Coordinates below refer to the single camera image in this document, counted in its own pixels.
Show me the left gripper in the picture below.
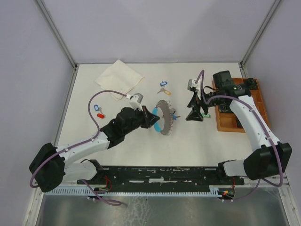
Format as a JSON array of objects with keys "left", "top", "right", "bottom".
[{"left": 123, "top": 105, "right": 159, "bottom": 135}]

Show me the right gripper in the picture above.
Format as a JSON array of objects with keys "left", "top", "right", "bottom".
[{"left": 185, "top": 89, "right": 225, "bottom": 122}]

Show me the green tag key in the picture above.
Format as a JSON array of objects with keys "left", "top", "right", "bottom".
[{"left": 201, "top": 113, "right": 211, "bottom": 118}]

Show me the blue handled key organiser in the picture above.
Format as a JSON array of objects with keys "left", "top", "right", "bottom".
[{"left": 152, "top": 99, "right": 176, "bottom": 136}]

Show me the red tag key bunch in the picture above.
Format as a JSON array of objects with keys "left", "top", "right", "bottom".
[{"left": 171, "top": 108, "right": 180, "bottom": 121}]

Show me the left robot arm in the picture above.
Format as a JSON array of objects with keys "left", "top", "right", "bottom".
[{"left": 29, "top": 105, "right": 160, "bottom": 193}]

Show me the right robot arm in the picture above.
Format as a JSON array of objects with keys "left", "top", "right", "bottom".
[{"left": 186, "top": 70, "right": 292, "bottom": 187}]

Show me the yellow tag key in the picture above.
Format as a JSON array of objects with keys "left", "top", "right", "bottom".
[{"left": 157, "top": 88, "right": 172, "bottom": 96}]

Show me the wooden compartment tray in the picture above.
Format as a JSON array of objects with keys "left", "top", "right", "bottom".
[{"left": 210, "top": 74, "right": 266, "bottom": 135}]

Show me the blue tag upper key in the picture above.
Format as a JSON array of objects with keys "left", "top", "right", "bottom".
[{"left": 160, "top": 81, "right": 168, "bottom": 87}]

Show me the blue tag key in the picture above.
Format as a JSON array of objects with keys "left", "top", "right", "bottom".
[
  {"left": 160, "top": 81, "right": 168, "bottom": 87},
  {"left": 94, "top": 105, "right": 102, "bottom": 114}
]

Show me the white folded cloth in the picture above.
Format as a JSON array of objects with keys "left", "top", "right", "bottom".
[{"left": 95, "top": 59, "right": 144, "bottom": 94}]

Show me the black fabric bundle top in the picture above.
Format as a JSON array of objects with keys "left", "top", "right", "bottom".
[{"left": 244, "top": 78, "right": 258, "bottom": 90}]

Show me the black mounting plate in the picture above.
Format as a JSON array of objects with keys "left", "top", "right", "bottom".
[{"left": 86, "top": 166, "right": 245, "bottom": 193}]

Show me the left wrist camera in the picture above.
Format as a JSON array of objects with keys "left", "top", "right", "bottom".
[{"left": 129, "top": 93, "right": 143, "bottom": 111}]

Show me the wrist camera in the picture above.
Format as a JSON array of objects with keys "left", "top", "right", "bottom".
[
  {"left": 129, "top": 93, "right": 143, "bottom": 111},
  {"left": 187, "top": 79, "right": 203, "bottom": 93}
]

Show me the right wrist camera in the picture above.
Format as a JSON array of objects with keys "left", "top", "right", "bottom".
[{"left": 187, "top": 79, "right": 203, "bottom": 93}]

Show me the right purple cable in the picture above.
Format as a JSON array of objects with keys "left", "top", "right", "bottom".
[{"left": 197, "top": 69, "right": 284, "bottom": 202}]

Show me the grey slotted cable duct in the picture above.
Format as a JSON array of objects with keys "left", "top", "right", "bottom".
[{"left": 44, "top": 185, "right": 223, "bottom": 196}]

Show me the right aluminium frame post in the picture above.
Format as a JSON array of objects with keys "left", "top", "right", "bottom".
[{"left": 239, "top": 0, "right": 283, "bottom": 67}]

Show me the aluminium frame post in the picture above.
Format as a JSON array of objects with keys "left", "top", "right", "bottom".
[
  {"left": 239, "top": 0, "right": 283, "bottom": 67},
  {"left": 35, "top": 0, "right": 78, "bottom": 69}
]

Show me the left aluminium frame post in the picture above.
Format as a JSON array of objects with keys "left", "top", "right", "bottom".
[{"left": 35, "top": 0, "right": 78, "bottom": 69}]

